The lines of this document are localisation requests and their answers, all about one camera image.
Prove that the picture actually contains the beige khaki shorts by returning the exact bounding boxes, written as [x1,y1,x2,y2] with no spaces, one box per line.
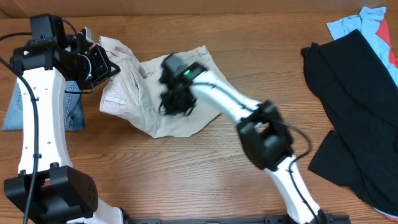
[99,36,220,139]

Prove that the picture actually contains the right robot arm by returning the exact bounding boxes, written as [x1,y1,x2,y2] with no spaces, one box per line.
[159,54,328,223]

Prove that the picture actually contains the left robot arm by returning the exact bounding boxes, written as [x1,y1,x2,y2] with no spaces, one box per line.
[4,14,131,223]

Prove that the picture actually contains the folded blue denim jeans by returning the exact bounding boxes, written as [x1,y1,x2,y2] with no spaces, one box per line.
[2,82,84,131]

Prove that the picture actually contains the black garment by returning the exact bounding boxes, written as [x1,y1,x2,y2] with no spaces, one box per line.
[301,30,397,216]

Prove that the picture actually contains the light blue garment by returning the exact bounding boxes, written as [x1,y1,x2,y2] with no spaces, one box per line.
[326,6,397,85]

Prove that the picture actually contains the red garment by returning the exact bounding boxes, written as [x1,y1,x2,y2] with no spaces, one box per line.
[376,19,397,67]

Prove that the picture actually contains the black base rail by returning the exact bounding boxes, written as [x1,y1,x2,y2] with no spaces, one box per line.
[124,214,351,224]

